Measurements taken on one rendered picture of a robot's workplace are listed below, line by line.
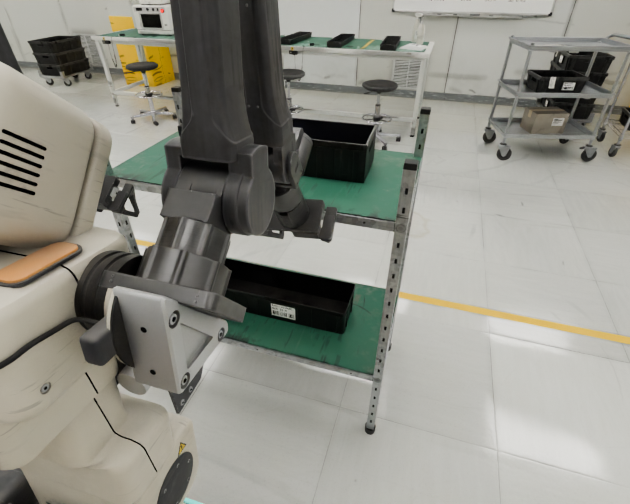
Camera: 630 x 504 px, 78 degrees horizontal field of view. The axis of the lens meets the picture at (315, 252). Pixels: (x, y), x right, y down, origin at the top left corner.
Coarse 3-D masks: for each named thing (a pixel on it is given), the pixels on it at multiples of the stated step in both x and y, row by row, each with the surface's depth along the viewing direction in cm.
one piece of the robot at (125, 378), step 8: (128, 368) 52; (200, 368) 65; (120, 376) 52; (128, 376) 51; (200, 376) 65; (120, 384) 53; (128, 384) 52; (136, 384) 52; (192, 384) 63; (136, 392) 53; (144, 392) 52; (168, 392) 57; (184, 392) 61; (176, 400) 59; (184, 400) 61; (176, 408) 59
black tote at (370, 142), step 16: (304, 128) 123; (320, 128) 121; (336, 128) 120; (352, 128) 119; (368, 128) 117; (320, 144) 107; (336, 144) 105; (352, 144) 104; (368, 144) 106; (320, 160) 109; (336, 160) 108; (352, 160) 107; (368, 160) 111; (320, 176) 112; (336, 176) 111; (352, 176) 110
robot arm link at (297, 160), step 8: (296, 128) 62; (296, 136) 61; (304, 136) 63; (296, 144) 61; (304, 144) 63; (312, 144) 65; (296, 152) 55; (304, 152) 63; (288, 160) 53; (296, 160) 55; (304, 160) 63; (288, 168) 53; (296, 168) 56; (304, 168) 63; (288, 176) 55; (296, 176) 56; (280, 184) 57; (288, 184) 57; (296, 184) 57
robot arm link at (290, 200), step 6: (276, 192) 59; (282, 192) 59; (288, 192) 59; (294, 192) 60; (300, 192) 63; (276, 198) 59; (282, 198) 60; (288, 198) 60; (294, 198) 61; (300, 198) 63; (276, 204) 61; (282, 204) 61; (288, 204) 62; (294, 204) 62; (276, 210) 63; (282, 210) 63; (288, 210) 63
